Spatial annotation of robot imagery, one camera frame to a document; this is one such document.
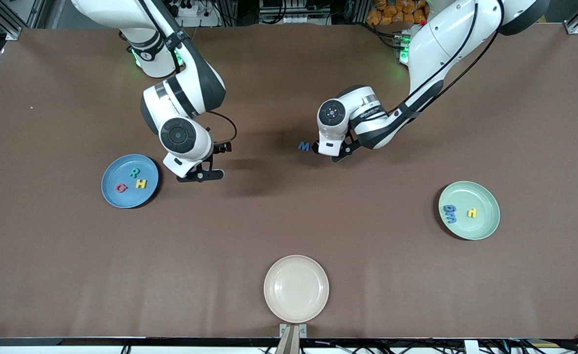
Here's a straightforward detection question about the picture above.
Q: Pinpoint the orange snack packets pile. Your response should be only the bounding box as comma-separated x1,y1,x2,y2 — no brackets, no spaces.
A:
366,0,430,26

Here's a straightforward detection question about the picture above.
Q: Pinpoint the white power strip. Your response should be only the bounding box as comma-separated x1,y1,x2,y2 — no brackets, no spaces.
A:
169,0,221,28

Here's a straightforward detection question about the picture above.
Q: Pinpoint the blue plate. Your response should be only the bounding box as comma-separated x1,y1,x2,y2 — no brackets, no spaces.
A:
101,154,160,209

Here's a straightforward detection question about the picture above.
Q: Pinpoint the green plate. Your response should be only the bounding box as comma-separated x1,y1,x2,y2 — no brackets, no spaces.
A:
438,180,501,241

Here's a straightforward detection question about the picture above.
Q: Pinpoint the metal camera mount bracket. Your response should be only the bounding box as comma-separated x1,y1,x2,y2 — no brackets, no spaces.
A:
279,323,308,354

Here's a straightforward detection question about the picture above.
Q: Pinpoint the black equipment rack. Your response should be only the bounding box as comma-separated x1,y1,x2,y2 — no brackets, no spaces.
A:
259,0,332,26

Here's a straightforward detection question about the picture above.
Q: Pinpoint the cream plate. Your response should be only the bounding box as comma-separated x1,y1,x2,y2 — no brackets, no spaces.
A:
263,255,330,324

